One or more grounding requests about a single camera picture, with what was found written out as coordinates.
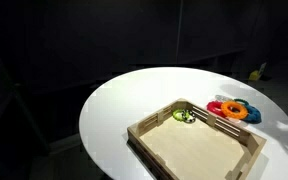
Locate wooden tray with slatted sides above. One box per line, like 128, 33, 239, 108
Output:
127, 98, 266, 180

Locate yellow object in background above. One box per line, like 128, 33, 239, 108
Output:
249, 63, 266, 81

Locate red ring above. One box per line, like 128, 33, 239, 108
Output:
206, 100, 228, 119

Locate clear plastic ring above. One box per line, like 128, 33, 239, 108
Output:
214, 94, 234, 103

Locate small green ring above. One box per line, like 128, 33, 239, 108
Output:
233, 98, 250, 107

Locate orange ring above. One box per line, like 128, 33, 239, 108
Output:
220, 100, 249, 120

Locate blue ring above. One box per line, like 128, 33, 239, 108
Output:
242, 104, 262, 125

